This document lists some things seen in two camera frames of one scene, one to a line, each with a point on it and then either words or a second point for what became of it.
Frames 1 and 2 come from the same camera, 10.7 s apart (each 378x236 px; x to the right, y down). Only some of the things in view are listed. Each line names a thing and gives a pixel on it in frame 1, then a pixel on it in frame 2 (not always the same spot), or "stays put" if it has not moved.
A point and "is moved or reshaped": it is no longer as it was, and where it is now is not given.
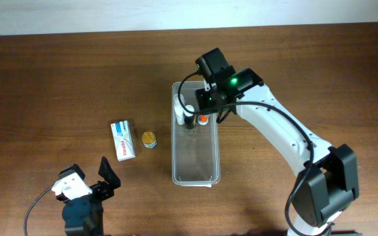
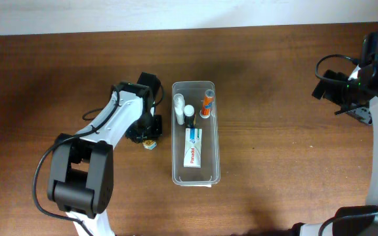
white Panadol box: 123,139 -> 192,149
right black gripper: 205,102 -> 335,92
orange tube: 203,119 is moved or reshaped
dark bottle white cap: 189,117 stays put
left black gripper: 98,189 -> 145,132
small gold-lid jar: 149,139 stays put
